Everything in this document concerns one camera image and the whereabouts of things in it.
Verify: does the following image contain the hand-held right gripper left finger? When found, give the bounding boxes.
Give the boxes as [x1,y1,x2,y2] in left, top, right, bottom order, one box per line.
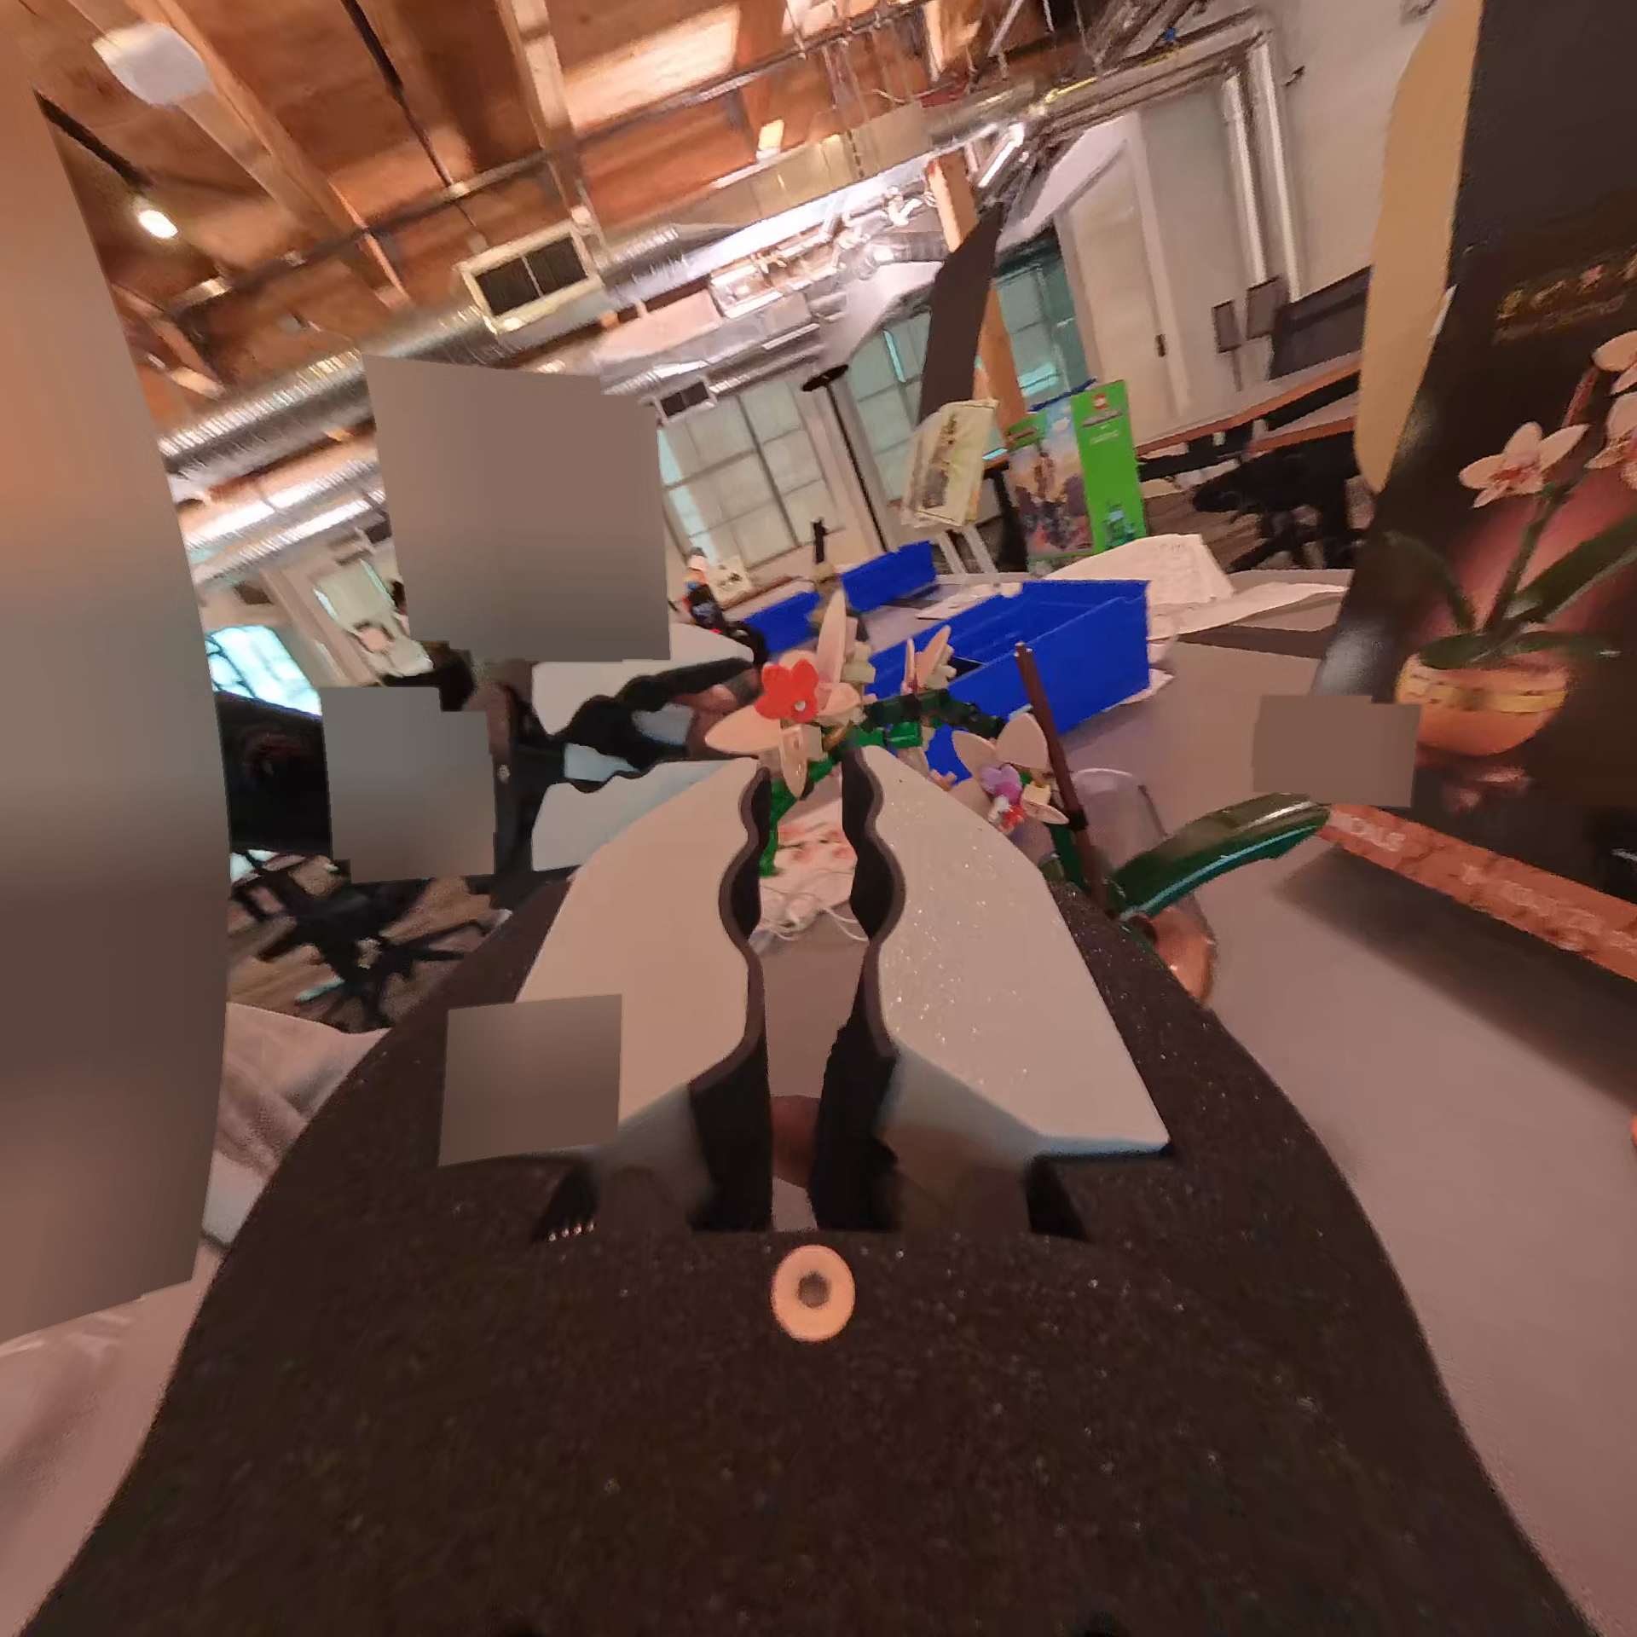
[516,767,775,1232]

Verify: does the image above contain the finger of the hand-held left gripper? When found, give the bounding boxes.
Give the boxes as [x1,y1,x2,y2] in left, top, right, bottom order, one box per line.
[526,746,724,874]
[526,625,758,750]

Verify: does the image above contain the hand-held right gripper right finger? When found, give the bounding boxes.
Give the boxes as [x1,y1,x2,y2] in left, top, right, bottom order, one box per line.
[808,744,1174,1232]

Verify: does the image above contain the toy brick orchid plant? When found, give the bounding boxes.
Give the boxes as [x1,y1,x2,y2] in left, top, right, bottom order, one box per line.
[705,589,1331,1012]

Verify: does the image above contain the grey desk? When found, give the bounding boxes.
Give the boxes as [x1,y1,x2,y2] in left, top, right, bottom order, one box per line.
[716,562,1637,1637]

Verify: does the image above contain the blue plastic bin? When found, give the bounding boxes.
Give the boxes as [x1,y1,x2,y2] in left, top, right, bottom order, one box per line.
[741,540,941,654]
[920,577,1152,782]

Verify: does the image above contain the black floor lamp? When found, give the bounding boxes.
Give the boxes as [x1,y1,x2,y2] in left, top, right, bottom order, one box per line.
[803,363,896,552]

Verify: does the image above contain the person's light grey sweatshirt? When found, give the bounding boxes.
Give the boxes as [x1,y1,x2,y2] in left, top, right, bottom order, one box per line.
[0,1002,392,1637]

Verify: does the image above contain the white ceiling air vent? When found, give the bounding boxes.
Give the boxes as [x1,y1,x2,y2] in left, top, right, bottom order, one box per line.
[456,223,603,337]

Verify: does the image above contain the open instruction booklet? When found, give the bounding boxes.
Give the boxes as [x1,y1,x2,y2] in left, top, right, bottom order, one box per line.
[900,398,999,526]

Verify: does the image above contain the white paper bag heap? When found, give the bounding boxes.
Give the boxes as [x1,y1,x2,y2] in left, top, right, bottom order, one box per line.
[1125,533,1350,698]

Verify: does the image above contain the green toy set box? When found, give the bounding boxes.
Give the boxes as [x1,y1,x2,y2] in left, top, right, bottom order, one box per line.
[1002,378,1144,572]

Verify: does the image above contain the black orchid set box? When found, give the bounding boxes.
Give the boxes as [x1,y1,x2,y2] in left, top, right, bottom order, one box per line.
[1316,204,1637,987]

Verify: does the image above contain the wood-edged office table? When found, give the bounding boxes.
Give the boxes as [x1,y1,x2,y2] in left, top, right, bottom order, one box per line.
[1135,354,1364,571]

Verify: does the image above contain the black framed signs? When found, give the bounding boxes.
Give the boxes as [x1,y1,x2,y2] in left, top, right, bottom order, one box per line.
[1212,277,1283,356]

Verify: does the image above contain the silver air duct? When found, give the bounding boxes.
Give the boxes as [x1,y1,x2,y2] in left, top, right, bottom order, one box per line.
[158,209,973,513]

